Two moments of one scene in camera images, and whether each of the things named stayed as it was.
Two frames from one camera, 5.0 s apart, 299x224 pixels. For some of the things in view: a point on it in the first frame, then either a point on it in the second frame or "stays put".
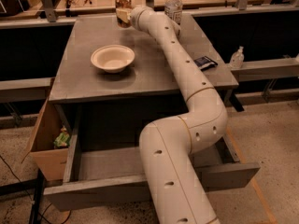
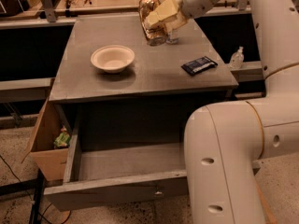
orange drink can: x=122 y=1 → x=155 y=35
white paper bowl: x=112 y=58 stays put
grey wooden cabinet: x=115 y=79 stays put
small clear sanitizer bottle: x=236 y=61 stays put
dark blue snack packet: x=205 y=63 stays put
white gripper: x=135 y=17 → x=195 y=1
